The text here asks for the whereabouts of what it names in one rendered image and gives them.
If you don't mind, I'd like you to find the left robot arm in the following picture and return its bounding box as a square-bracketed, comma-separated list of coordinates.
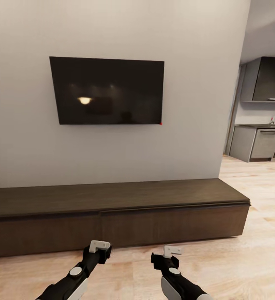
[36, 240, 112, 300]

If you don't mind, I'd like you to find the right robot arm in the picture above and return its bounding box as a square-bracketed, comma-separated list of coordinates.
[151, 246, 216, 300]

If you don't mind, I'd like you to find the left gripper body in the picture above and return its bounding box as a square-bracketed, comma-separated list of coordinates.
[83, 247, 107, 267]

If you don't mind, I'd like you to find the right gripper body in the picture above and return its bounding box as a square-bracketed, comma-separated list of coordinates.
[154, 255, 178, 270]

